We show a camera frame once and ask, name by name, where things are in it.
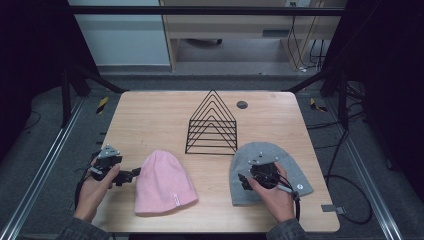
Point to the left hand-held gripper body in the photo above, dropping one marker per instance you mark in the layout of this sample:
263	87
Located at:
106	161

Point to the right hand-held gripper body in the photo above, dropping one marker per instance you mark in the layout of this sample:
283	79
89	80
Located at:
265	173

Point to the grey beanie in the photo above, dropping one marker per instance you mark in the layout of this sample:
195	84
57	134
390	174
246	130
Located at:
240	166

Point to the pink knitted beanie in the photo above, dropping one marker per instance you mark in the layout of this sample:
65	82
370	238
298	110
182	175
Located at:
161	186

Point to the person's right hand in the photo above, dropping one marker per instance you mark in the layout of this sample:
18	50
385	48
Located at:
278	203

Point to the person's left hand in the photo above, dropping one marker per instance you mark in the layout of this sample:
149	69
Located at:
91	195

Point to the yellow and black tape piece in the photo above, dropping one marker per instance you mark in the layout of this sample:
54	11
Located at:
102	105

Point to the round table grommet hole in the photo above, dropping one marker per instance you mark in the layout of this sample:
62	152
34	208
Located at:
242	105

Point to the grey tape strip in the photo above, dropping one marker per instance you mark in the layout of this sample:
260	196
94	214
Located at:
331	209

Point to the white cabinet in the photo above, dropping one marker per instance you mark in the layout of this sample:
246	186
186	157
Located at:
123	43

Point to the dark curtain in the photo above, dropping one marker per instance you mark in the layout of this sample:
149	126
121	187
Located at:
390	83
30	66

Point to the aluminium rail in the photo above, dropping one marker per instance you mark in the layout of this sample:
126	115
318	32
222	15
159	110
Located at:
363	173
43	166

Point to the black frame leg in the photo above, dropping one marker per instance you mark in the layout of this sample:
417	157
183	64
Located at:
66	96
342	100

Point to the black horizontal frame bar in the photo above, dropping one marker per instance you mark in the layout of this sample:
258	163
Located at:
200	10

